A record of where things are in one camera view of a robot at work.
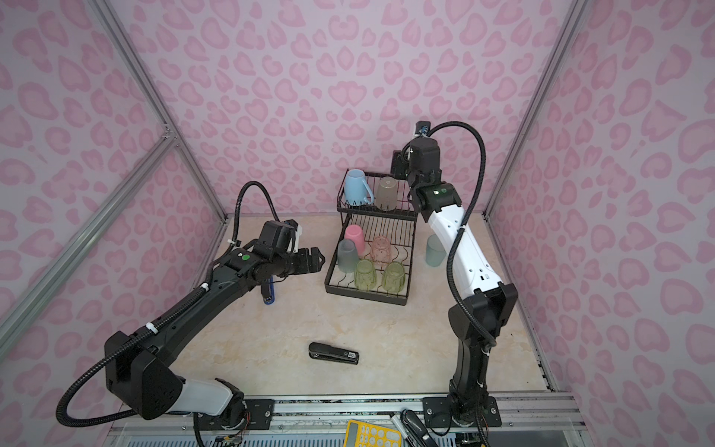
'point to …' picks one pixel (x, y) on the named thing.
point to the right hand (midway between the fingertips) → (410, 148)
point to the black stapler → (323, 351)
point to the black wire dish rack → (397, 225)
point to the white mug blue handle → (357, 190)
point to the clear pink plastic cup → (381, 250)
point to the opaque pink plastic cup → (355, 233)
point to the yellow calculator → (363, 434)
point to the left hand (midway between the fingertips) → (315, 255)
